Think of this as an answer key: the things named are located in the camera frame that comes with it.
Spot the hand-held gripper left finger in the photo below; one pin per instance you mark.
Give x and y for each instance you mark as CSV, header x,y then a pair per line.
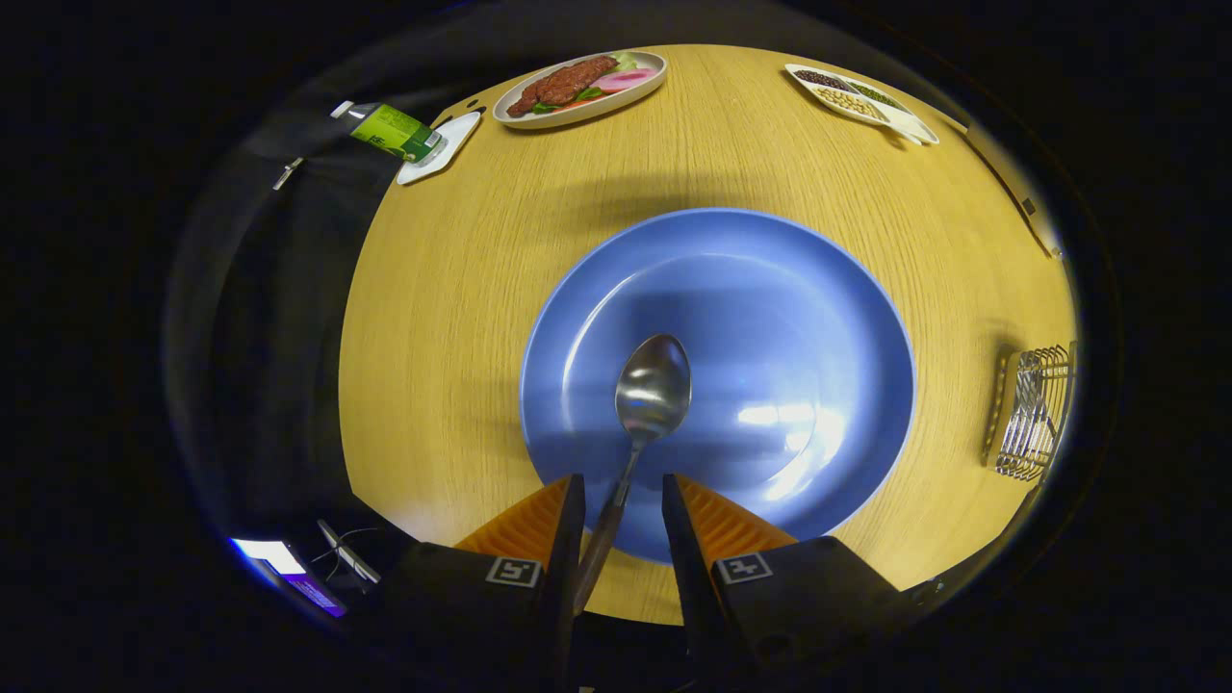
x,y
573,539

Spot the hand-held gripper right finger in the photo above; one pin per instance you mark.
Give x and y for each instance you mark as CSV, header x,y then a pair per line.
x,y
679,539

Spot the white flat device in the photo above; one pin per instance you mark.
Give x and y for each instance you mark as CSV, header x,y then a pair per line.
x,y
348,553

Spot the blue round plate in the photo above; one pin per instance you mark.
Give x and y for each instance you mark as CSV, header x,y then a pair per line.
x,y
770,318

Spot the lit screen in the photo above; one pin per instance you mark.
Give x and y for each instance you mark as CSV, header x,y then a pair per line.
x,y
289,568

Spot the white square coaster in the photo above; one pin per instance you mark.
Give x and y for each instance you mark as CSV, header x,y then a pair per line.
x,y
452,144

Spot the green label plastic bottle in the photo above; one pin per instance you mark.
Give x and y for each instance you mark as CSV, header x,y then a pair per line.
x,y
390,132

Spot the plate of meat and vegetables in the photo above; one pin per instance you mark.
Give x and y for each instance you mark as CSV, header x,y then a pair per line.
x,y
568,87

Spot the silver cloth clip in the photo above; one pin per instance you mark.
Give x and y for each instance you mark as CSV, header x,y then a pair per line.
x,y
287,173

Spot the white toaster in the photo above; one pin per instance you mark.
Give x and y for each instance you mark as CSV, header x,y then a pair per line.
x,y
1035,226

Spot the white divided dish with beans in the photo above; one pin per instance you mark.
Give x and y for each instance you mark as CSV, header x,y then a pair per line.
x,y
910,123

